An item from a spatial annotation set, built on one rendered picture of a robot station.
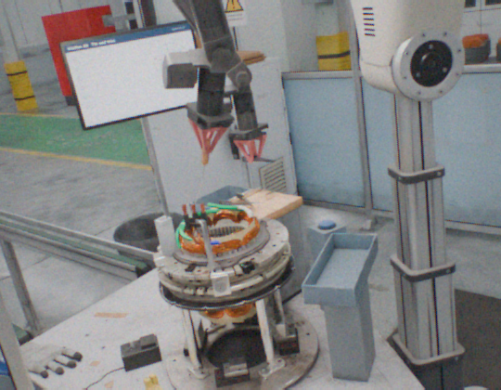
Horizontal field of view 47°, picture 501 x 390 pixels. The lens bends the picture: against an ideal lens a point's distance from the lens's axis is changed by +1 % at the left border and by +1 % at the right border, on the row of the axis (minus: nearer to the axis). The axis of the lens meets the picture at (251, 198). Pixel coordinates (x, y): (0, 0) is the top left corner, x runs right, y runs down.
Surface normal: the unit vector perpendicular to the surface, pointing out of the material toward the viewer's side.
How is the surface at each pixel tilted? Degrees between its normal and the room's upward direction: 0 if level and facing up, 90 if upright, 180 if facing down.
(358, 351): 90
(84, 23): 90
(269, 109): 90
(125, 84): 83
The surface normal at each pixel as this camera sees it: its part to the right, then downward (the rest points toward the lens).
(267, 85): 0.75, 0.11
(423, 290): 0.20, 0.31
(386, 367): -0.16, -0.93
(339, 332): -0.36, 0.38
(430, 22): 0.25, 0.59
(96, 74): 0.34, 0.15
